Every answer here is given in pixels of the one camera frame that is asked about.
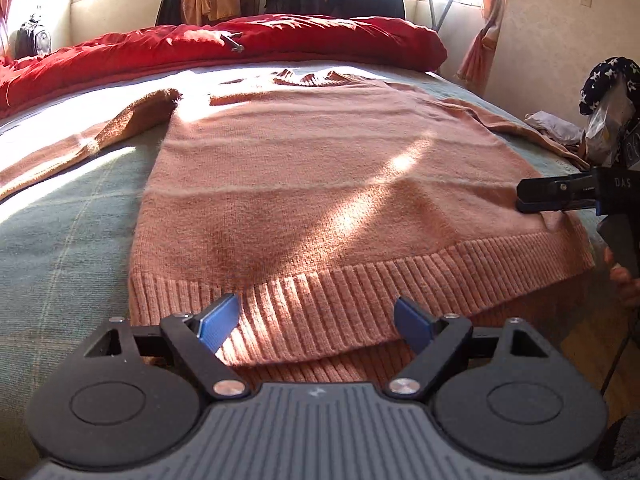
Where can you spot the pale crumpled cloth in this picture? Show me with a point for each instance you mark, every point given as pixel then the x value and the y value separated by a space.
pixel 555 127

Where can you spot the navy star-print cloth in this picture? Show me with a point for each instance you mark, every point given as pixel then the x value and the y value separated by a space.
pixel 607 77

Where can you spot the mustard yellow cloth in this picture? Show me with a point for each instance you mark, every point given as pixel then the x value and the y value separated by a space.
pixel 212 2

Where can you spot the pink knit sweater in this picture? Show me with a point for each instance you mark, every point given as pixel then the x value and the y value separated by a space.
pixel 325 185

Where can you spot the red quilt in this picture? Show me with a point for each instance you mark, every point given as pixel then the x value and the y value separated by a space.
pixel 150 55

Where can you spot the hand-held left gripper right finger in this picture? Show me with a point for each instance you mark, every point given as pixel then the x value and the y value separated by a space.
pixel 412 325

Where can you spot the grey backpack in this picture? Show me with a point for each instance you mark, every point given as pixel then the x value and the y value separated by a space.
pixel 32 35

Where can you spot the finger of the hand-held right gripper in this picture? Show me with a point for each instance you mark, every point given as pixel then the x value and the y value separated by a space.
pixel 555 187
pixel 530 206

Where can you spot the grey metal clip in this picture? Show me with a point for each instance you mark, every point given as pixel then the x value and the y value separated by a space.
pixel 232 44

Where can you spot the clear plastic bag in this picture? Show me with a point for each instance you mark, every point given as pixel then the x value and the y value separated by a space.
pixel 605 130

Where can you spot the person's right hand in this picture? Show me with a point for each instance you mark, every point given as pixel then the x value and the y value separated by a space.
pixel 626 286

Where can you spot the black draped cloth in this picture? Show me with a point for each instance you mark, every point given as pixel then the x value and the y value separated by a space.
pixel 169 7

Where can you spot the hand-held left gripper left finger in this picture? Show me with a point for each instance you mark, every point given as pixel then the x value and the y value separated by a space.
pixel 217 322

